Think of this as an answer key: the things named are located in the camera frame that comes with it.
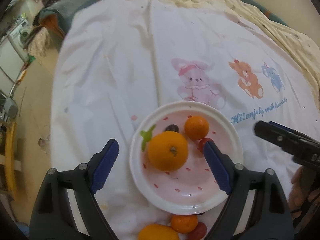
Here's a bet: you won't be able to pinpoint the red cherry tomato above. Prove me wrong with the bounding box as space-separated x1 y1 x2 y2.
187 222 207 240
198 138 213 153

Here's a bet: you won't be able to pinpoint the small mandarin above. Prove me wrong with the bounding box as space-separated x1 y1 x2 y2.
184 116 209 141
170 215 198 233

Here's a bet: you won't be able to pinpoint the large smooth orange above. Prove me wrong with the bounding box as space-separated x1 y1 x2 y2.
138 224 180 240

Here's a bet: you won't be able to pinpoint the dark purple grape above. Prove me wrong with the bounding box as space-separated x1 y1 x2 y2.
165 124 179 133

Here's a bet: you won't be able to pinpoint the large orange with stem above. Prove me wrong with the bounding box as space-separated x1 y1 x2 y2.
148 131 189 172

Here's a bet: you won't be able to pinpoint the person's right hand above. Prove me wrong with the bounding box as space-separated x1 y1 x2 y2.
288 166 306 218

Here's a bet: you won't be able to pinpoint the wooden yellow rack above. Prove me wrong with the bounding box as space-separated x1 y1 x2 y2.
1 120 21 199

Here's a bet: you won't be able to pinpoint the teal headboard cushion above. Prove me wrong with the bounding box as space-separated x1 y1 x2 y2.
240 0 288 27

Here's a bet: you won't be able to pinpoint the pink strawberry ceramic plate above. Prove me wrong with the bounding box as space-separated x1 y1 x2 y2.
129 101 243 215

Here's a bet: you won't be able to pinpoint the green broom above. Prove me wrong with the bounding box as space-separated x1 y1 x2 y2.
8 55 35 98

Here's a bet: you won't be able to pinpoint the white kitchen cabinets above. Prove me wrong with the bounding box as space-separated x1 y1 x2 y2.
0 38 24 95

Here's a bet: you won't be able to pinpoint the white washing machine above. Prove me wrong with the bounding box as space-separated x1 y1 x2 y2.
9 19 32 54

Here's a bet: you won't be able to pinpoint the pile of clothes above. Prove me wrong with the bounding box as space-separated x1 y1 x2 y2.
25 0 100 57

